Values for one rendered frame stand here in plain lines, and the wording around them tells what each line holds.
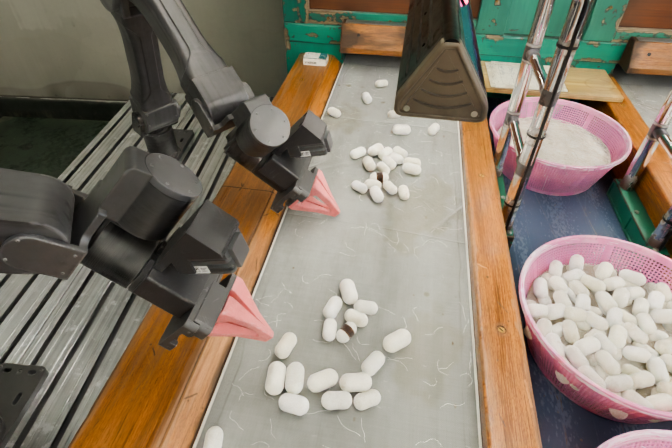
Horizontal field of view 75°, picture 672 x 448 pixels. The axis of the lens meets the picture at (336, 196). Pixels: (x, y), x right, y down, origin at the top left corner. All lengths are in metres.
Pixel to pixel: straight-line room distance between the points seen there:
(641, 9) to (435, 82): 0.94
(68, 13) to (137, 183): 2.14
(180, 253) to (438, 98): 0.26
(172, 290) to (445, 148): 0.64
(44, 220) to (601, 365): 0.62
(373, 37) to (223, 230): 0.84
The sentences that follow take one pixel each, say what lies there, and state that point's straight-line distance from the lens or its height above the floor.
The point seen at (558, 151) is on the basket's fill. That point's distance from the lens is 1.00.
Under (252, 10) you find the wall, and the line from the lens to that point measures 2.15.
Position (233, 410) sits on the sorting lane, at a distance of 0.56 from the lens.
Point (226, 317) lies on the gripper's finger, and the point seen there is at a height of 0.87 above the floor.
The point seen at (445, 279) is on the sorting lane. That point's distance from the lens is 0.66.
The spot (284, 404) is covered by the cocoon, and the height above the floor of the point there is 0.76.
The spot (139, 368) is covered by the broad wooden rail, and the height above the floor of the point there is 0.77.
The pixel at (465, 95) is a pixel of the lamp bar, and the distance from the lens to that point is 0.39.
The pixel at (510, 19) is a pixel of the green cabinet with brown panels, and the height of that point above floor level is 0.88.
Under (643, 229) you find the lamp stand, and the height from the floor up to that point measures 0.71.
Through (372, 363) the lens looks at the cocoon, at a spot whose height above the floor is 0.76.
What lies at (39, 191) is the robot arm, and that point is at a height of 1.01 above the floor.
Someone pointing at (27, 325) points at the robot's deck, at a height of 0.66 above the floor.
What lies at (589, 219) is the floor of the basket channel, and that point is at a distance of 0.95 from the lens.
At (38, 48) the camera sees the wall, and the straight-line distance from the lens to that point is 2.71.
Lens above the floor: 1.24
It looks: 41 degrees down
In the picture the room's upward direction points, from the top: straight up
